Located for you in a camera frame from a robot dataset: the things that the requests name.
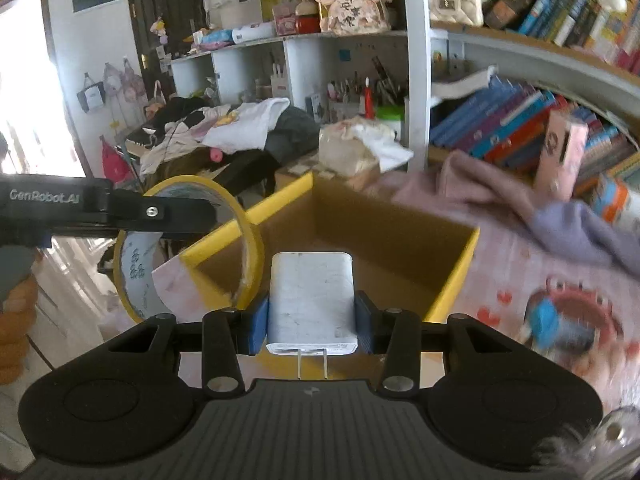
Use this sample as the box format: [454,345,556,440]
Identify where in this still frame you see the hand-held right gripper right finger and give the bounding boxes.
[354,290,502,397]

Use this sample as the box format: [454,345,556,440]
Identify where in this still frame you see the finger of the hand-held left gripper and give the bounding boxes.
[107,194,219,242]

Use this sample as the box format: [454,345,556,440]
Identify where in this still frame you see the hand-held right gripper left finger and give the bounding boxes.
[107,295,271,396]

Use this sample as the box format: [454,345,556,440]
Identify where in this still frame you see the white charger plug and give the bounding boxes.
[265,251,359,381]

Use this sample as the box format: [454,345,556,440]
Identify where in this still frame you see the yellow tape roll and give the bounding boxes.
[112,176,266,326]

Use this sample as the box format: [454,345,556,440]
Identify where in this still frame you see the yellow cardboard box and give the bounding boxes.
[180,170,481,323]

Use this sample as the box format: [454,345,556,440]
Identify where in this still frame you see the blue wrapper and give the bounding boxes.
[522,300,562,347]

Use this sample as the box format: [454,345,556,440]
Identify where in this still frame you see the person's left hand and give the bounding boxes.
[0,280,40,387]

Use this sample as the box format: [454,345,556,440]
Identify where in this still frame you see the red bag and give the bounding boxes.
[101,136,130,184]

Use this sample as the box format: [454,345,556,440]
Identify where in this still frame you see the white printed garment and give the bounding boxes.
[192,97,292,154]

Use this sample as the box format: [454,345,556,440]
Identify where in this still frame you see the hanging tote bags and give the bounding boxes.
[76,59,147,114]

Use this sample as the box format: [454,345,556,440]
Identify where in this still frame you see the pink cartoon printed mat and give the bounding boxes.
[150,225,640,413]

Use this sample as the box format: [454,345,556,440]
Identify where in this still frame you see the dark grey cloth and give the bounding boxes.
[264,107,322,165]

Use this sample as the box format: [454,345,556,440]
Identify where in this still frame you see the plastic bag of tissues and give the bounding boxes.
[319,116,414,179]

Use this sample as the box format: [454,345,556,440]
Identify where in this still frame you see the dark door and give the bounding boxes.
[123,0,202,113]

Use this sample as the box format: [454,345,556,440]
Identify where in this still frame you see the green and white jar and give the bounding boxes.
[375,105,405,142]

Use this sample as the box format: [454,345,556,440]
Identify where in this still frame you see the low white shelf unit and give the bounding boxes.
[170,30,431,126]

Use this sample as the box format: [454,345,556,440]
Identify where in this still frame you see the pen holder with pens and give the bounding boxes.
[326,72,365,124]

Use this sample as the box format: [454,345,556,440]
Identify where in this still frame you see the pink and purple cloth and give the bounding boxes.
[370,150,640,277]

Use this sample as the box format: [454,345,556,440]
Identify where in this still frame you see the row of slanted books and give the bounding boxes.
[430,79,640,198]

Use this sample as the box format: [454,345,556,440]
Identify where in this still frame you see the red jar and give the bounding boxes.
[295,0,322,36]

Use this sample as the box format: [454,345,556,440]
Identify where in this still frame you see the pink bottle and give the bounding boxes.
[532,109,590,204]

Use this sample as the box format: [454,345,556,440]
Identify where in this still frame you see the white bookshelf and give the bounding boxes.
[400,0,640,173]

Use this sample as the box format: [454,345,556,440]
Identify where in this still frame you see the clear plastic object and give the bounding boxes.
[537,406,640,480]

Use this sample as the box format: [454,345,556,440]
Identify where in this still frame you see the orange and white box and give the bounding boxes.
[590,174,640,234]

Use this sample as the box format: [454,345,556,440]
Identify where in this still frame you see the row of upright books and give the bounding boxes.
[472,0,640,77]

